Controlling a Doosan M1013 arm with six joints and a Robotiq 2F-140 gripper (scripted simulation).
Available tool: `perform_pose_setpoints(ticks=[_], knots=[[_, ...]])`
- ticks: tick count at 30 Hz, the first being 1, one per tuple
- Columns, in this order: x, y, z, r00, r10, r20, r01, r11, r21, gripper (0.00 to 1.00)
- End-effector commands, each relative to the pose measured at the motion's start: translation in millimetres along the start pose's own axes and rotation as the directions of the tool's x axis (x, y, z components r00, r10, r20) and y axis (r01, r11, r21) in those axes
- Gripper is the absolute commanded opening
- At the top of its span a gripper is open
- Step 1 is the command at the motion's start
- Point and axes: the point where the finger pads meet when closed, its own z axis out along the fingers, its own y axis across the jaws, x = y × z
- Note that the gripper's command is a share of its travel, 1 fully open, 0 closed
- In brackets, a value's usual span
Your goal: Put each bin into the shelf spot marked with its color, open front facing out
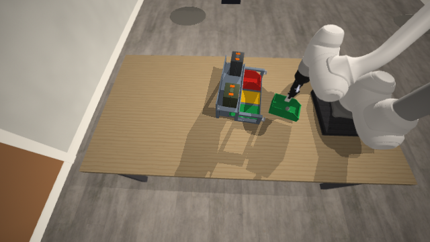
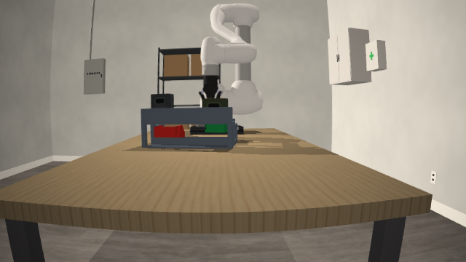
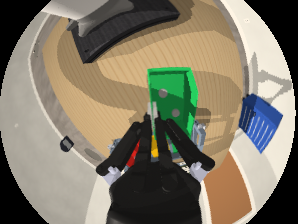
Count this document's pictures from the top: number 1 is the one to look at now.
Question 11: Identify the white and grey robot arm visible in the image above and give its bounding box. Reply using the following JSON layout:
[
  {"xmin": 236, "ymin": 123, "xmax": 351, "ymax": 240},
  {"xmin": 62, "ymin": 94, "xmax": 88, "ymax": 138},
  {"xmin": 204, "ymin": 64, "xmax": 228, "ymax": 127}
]
[{"xmin": 298, "ymin": 2, "xmax": 430, "ymax": 150}]

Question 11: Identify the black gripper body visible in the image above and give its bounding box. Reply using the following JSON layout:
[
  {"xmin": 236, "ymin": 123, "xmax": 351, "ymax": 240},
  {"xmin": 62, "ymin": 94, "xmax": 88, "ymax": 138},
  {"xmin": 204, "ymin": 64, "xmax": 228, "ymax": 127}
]
[{"xmin": 295, "ymin": 70, "xmax": 310, "ymax": 87}]

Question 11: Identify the red bin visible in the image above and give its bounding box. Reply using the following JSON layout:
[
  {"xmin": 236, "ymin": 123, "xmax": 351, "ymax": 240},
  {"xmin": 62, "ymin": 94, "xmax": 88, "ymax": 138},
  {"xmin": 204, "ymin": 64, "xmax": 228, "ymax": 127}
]
[{"xmin": 243, "ymin": 70, "xmax": 261, "ymax": 91}]

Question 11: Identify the green bin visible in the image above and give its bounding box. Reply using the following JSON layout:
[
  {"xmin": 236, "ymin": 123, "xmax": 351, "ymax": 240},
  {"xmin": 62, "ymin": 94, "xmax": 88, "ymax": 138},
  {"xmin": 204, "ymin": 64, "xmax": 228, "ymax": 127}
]
[{"xmin": 268, "ymin": 93, "xmax": 301, "ymax": 122}]

